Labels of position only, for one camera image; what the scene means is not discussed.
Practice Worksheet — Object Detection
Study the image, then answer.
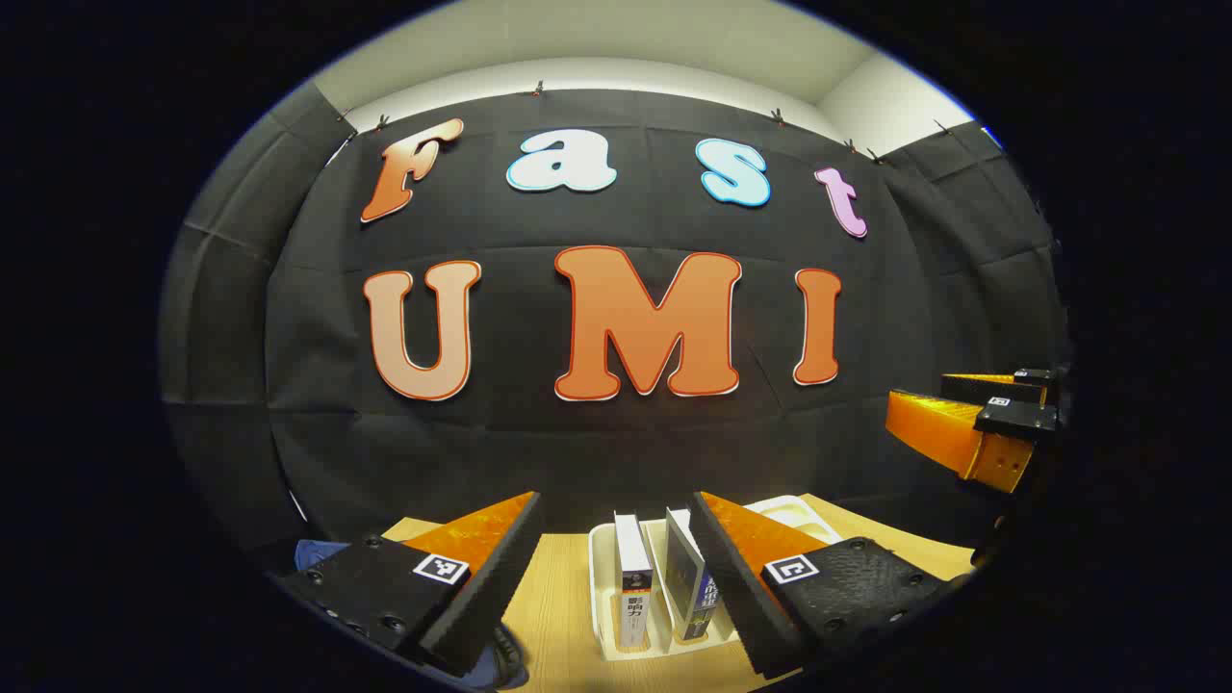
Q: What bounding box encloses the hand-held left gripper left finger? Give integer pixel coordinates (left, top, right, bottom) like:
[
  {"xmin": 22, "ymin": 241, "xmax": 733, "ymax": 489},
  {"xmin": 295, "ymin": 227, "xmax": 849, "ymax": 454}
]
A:
[{"xmin": 279, "ymin": 491, "xmax": 545, "ymax": 677}]

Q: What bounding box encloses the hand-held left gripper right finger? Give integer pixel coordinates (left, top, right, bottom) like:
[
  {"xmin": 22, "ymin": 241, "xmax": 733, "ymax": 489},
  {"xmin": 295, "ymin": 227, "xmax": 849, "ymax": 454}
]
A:
[{"xmin": 688, "ymin": 491, "xmax": 954, "ymax": 680}]

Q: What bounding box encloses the blue cover book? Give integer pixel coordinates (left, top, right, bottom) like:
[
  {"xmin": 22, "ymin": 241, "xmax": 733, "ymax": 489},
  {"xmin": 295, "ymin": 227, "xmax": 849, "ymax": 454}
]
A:
[{"xmin": 664, "ymin": 507, "xmax": 719, "ymax": 644}]

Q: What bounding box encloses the white bookshelf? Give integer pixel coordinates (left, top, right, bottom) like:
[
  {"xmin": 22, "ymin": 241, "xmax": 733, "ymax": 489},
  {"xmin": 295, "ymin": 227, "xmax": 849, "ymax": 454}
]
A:
[{"xmin": 587, "ymin": 494, "xmax": 834, "ymax": 663}]

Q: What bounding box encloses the blue schoolbag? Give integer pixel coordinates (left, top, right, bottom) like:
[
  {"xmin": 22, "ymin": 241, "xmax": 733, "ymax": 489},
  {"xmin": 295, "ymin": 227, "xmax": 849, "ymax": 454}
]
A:
[{"xmin": 289, "ymin": 539, "xmax": 530, "ymax": 692}]

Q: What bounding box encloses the black backdrop cloth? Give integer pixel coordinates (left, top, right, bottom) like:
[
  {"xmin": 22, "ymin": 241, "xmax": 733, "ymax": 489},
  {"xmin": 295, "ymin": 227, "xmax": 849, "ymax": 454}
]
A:
[{"xmin": 159, "ymin": 82, "xmax": 1071, "ymax": 578}]

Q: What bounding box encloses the white spine book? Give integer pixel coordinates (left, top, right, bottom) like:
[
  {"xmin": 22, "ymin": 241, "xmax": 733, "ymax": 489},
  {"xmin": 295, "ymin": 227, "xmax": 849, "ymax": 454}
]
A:
[{"xmin": 614, "ymin": 513, "xmax": 661, "ymax": 655}]

